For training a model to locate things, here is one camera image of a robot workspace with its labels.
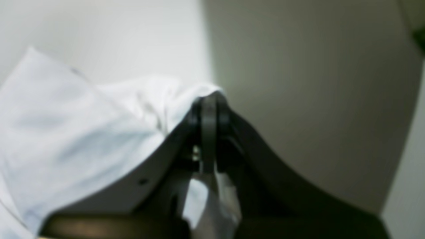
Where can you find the white t-shirt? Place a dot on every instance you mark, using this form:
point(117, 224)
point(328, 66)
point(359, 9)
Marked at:
point(63, 138)

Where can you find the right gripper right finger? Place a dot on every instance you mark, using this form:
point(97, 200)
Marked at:
point(276, 202)

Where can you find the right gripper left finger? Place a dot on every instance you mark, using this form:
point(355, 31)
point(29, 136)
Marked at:
point(148, 202)

